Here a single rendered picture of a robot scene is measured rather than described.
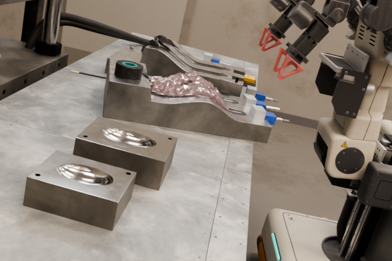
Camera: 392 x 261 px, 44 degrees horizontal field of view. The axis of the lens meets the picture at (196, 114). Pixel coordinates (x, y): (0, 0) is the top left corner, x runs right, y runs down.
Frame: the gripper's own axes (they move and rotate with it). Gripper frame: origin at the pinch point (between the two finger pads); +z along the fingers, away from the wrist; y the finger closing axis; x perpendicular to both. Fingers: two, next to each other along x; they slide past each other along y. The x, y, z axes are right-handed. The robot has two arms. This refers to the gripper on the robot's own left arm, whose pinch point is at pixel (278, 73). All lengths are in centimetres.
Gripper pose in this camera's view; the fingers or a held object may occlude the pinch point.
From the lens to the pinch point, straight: 154.6
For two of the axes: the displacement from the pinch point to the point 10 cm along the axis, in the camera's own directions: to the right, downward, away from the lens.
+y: -0.2, 3.2, -9.5
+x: 7.6, 6.1, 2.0
